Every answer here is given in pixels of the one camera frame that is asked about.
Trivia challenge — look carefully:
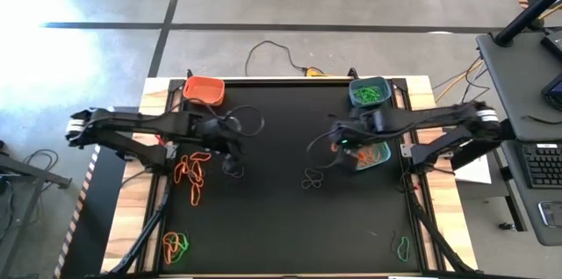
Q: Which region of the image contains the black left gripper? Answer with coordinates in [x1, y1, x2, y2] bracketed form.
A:
[192, 114, 246, 176]

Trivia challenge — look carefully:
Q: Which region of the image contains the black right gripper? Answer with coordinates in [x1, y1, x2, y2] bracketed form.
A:
[328, 110, 387, 171]

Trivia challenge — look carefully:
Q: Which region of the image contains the teal plastic basket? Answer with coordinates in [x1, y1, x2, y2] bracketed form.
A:
[350, 140, 393, 172]

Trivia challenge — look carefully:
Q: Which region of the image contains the black table mat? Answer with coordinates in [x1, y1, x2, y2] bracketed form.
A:
[169, 81, 418, 275]

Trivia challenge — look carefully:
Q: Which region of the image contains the orange plastic basket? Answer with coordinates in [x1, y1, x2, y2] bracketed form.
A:
[182, 75, 226, 107]

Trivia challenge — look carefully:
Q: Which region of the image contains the blue-grey plastic basket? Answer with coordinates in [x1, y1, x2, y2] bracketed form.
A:
[349, 76, 393, 110]

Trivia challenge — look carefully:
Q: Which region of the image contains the white paper sheet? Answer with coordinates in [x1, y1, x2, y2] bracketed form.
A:
[451, 155, 494, 185]

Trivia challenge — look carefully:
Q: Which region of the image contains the black desk base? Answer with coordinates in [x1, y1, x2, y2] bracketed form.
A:
[450, 129, 528, 233]

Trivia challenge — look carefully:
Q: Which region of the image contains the grey desk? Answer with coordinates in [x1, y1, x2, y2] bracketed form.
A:
[476, 27, 562, 247]

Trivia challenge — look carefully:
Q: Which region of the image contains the grey side table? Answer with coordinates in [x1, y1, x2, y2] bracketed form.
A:
[0, 138, 74, 279]

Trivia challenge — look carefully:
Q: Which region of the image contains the black keyboard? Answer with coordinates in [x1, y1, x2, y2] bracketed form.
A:
[521, 141, 562, 190]

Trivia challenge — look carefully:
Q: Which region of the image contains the grey smartphone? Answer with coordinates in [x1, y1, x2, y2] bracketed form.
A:
[537, 201, 562, 228]

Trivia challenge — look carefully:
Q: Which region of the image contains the black tablet screen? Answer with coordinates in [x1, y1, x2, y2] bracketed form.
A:
[540, 73, 562, 112]

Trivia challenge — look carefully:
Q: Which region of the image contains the black monitor pole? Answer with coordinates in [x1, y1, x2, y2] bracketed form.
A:
[494, 0, 562, 47]

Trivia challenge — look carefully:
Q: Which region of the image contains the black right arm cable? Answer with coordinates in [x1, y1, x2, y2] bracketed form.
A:
[306, 132, 348, 170]

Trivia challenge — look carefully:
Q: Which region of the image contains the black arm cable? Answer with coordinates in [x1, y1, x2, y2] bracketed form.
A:
[188, 97, 266, 138]
[306, 132, 348, 170]

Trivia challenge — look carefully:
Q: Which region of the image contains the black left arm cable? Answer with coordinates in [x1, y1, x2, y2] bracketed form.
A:
[188, 97, 266, 138]

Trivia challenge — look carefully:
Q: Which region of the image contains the black floor cable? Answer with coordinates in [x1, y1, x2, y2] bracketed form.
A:
[456, 55, 506, 109]
[243, 40, 308, 77]
[21, 147, 59, 171]

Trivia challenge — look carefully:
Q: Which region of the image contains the yellow floor cable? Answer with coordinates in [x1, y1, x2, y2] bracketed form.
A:
[434, 60, 486, 104]

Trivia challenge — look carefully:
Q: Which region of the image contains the black desk cable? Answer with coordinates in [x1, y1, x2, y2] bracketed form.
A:
[521, 114, 562, 125]

